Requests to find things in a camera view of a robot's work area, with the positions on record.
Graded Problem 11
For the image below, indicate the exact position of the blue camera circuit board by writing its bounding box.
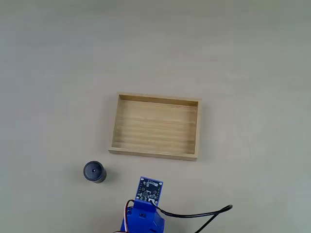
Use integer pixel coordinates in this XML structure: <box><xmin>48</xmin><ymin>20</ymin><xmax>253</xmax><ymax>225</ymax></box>
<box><xmin>135</xmin><ymin>176</ymin><xmax>164</xmax><ymax>207</ymax></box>

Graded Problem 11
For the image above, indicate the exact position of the black camera cable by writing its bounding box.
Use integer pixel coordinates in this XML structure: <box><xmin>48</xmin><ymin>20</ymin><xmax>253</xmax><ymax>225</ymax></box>
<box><xmin>150</xmin><ymin>199</ymin><xmax>233</xmax><ymax>233</ymax></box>

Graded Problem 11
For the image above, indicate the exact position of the red white servo wire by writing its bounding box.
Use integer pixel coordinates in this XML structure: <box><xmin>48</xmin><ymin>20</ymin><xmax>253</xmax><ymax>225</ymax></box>
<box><xmin>123</xmin><ymin>199</ymin><xmax>136</xmax><ymax>233</ymax></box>

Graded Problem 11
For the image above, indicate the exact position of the black cylinder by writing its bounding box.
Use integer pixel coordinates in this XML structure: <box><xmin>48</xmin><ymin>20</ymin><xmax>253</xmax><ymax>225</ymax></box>
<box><xmin>83</xmin><ymin>160</ymin><xmax>108</xmax><ymax>184</ymax></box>

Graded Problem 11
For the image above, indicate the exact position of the wooden box tray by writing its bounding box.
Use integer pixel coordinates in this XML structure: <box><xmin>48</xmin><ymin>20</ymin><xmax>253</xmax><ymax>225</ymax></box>
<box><xmin>108</xmin><ymin>91</ymin><xmax>203</xmax><ymax>162</ymax></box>

